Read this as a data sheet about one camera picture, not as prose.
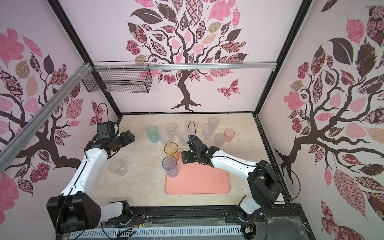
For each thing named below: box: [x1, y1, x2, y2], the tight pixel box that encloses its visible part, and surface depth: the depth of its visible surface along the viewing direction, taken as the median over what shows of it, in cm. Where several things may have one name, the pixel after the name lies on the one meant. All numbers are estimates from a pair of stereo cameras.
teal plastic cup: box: [145, 125, 160, 144], surface depth 100 cm
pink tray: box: [165, 151, 231, 195], surface depth 87 cm
